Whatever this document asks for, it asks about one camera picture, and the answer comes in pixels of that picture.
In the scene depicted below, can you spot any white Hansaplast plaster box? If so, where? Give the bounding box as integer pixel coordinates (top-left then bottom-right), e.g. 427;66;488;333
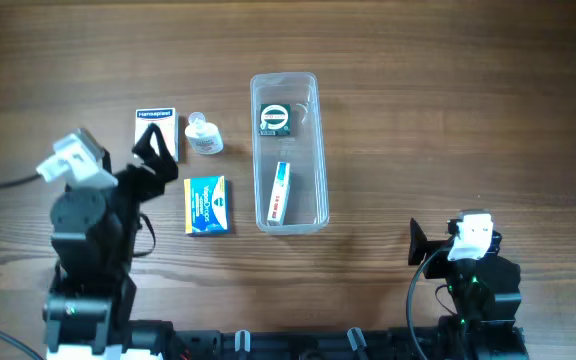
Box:
134;107;179;162

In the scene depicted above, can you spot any blue yellow VapoDrops box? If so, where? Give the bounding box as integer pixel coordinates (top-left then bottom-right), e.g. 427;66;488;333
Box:
184;175;230;236

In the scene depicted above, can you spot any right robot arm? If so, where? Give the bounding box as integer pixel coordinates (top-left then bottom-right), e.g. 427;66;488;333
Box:
405;212;529;359

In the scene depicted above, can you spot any white Panadol box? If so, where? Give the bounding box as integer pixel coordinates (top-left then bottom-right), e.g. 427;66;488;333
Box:
267;162;291;226

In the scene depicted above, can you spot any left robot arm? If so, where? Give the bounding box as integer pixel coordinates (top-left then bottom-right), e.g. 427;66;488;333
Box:
37;125;183;359

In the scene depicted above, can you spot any small white sanitizer bottle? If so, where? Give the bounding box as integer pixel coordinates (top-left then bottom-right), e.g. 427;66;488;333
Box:
184;112;224;155

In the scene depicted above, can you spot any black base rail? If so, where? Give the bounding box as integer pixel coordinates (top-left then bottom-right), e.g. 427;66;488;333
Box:
127;322;527;360

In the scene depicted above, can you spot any clear plastic container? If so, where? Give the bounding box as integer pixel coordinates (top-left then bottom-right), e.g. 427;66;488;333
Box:
250;72;329;236

